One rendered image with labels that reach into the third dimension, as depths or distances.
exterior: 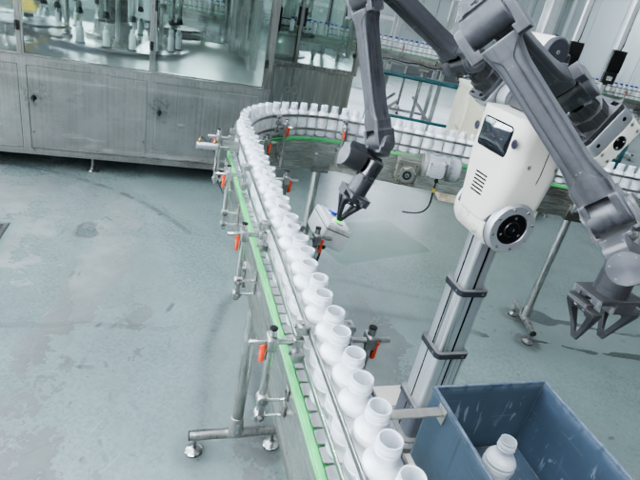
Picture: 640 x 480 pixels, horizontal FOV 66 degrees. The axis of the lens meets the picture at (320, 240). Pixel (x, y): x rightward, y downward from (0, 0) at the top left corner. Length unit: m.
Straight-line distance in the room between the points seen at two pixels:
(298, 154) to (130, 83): 1.98
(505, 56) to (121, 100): 3.73
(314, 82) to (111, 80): 2.87
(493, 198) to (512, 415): 0.58
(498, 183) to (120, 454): 1.67
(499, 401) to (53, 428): 1.68
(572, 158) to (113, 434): 1.91
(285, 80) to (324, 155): 3.65
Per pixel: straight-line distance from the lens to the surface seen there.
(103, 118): 4.43
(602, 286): 0.99
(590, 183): 0.93
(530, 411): 1.43
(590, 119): 1.31
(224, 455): 2.18
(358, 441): 0.79
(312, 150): 2.75
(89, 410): 2.36
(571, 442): 1.34
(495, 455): 1.25
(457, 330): 1.74
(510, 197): 1.48
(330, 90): 6.52
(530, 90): 0.91
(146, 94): 4.35
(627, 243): 0.90
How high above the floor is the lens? 1.68
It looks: 26 degrees down
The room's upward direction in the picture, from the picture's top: 12 degrees clockwise
